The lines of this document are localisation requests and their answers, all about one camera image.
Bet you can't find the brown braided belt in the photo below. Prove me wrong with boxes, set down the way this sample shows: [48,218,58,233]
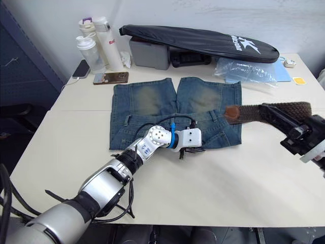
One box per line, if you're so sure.
[224,101,312,126]

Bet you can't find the gray plastic box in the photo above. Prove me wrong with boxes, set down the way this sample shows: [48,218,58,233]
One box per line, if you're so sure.
[128,37,171,71]

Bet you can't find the dark smartphone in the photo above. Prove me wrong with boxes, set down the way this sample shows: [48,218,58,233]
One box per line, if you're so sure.
[72,59,91,79]

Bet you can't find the dark blue cabinet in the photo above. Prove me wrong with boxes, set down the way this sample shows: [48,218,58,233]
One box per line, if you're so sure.
[0,0,67,107]

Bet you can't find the clear shaker bottle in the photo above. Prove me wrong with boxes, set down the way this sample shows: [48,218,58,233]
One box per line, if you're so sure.
[76,32,107,75]

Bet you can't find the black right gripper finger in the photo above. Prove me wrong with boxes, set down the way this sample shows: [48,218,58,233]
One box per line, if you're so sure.
[261,102,309,128]
[258,105,299,135]

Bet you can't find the tall white flask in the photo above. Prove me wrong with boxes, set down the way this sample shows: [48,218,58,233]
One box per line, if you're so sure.
[92,16,124,72]

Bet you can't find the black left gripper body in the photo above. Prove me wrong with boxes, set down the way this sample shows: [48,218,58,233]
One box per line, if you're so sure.
[183,145,204,154]

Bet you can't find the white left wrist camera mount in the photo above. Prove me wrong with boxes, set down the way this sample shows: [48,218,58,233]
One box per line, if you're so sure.
[175,128,203,153]

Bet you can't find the blue denim shorts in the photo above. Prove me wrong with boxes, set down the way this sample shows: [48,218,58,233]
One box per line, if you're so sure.
[109,77,243,151]

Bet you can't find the brown smartphone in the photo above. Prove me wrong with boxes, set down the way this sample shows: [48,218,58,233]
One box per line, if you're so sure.
[92,71,129,85]

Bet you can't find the black racket bag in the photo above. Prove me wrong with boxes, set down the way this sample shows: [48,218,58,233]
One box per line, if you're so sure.
[118,24,280,64]

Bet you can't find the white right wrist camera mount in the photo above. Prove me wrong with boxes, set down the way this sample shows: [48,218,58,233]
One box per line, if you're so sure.
[299,144,325,165]

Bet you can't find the cream tumbler purple handle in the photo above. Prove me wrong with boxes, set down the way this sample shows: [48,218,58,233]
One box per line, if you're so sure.
[78,16,97,39]

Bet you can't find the dark rounded shape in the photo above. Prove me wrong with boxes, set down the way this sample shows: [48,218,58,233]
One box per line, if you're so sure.
[195,226,227,244]
[115,225,153,244]

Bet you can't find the black robot body cables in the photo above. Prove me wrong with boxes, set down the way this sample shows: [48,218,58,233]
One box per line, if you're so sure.
[0,163,38,224]

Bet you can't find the white charging cable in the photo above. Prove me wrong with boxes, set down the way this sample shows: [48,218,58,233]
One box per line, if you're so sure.
[60,77,80,92]

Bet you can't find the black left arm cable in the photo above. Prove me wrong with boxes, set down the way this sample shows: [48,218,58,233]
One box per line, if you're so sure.
[133,114,198,143]

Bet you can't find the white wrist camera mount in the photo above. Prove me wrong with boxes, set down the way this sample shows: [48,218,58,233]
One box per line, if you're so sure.
[299,144,325,165]
[175,128,203,153]

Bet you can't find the metal table leg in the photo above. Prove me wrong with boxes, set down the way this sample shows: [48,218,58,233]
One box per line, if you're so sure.
[255,227,268,244]

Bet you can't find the crumpled white tissue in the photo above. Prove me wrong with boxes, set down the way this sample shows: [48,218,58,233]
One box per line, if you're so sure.
[120,50,132,68]

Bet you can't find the black chair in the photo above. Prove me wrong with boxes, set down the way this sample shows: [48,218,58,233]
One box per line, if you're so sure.
[0,103,49,176]

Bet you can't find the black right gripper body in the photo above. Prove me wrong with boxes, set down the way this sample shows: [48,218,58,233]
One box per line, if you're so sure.
[280,114,325,157]

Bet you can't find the clear plastic bag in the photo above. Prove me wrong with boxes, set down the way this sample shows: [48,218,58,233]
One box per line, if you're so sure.
[213,57,278,88]

